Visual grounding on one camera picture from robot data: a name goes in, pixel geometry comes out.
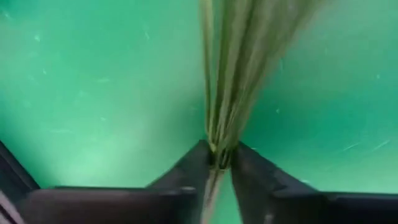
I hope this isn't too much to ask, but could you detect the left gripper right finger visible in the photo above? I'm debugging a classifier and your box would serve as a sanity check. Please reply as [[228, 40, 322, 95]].
[[229, 141, 398, 224]]

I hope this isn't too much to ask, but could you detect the purple artificial flower bunch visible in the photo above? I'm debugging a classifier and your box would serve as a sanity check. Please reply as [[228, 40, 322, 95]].
[[198, 0, 326, 224]]

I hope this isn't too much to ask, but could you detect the green table mat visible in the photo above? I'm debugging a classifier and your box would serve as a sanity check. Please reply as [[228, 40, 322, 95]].
[[0, 0, 398, 224]]

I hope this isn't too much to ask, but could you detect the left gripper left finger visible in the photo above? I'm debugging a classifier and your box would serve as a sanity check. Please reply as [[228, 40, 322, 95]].
[[15, 139, 216, 224]]

